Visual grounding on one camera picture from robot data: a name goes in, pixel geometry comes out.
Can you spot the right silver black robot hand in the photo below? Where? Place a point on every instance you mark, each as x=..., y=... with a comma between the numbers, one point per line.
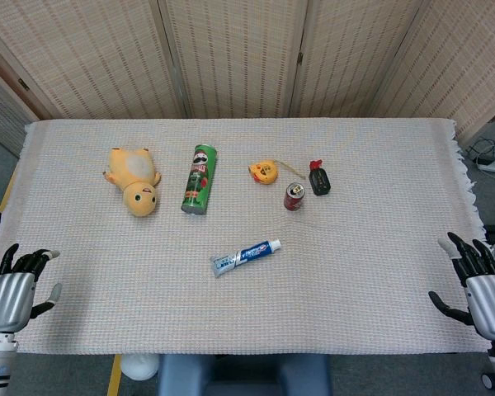
x=488, y=303

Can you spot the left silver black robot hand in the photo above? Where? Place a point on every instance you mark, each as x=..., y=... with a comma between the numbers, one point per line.
x=8, y=297

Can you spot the blue white toothpaste tube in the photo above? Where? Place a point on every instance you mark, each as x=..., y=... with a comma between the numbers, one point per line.
x=247, y=255

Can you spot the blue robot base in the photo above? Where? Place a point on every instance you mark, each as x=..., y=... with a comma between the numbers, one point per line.
x=239, y=377

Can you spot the black bottle with red cap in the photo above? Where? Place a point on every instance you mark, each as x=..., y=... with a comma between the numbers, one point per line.
x=319, y=181

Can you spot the white woven tablecloth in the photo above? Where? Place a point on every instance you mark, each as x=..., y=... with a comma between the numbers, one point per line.
x=354, y=268

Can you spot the white round base part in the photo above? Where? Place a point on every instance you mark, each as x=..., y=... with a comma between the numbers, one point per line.
x=139, y=366

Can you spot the yellow plush toy animal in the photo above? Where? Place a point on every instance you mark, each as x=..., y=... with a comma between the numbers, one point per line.
x=134, y=173

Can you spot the red soda can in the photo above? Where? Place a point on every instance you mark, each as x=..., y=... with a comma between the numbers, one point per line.
x=293, y=200

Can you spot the green Pringles chips can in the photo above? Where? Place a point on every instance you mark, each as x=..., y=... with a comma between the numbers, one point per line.
x=199, y=181

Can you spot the yellow tape measure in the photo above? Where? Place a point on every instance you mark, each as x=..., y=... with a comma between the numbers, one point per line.
x=264, y=172

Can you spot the beige woven folding screen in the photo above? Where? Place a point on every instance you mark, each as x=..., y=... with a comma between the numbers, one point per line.
x=239, y=53

